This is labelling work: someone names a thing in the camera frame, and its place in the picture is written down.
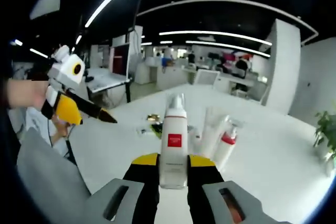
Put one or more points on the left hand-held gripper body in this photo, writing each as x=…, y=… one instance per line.
x=64, y=73

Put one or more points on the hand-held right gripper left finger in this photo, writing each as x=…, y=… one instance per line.
x=147, y=190

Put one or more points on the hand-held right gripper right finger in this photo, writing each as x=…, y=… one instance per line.
x=202, y=190

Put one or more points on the white skincare pump bottle red collar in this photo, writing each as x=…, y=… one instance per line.
x=223, y=155

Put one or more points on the small white skincare sachet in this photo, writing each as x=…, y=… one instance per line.
x=141, y=130

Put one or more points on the large white skincare bottle red label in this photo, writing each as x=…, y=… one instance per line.
x=174, y=140

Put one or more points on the white skincare tube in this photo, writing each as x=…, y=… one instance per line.
x=210, y=129

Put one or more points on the green black skincare sachet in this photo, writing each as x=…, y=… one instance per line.
x=157, y=129

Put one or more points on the gold foil skincare sachet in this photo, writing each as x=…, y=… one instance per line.
x=153, y=117

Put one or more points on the white desk black legs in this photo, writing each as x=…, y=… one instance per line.
x=105, y=81

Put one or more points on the dark red standing screen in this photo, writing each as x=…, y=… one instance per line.
x=119, y=61

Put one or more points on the grey chair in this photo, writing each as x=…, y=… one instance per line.
x=52, y=169

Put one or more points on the potted green plant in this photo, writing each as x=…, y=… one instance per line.
x=326, y=127

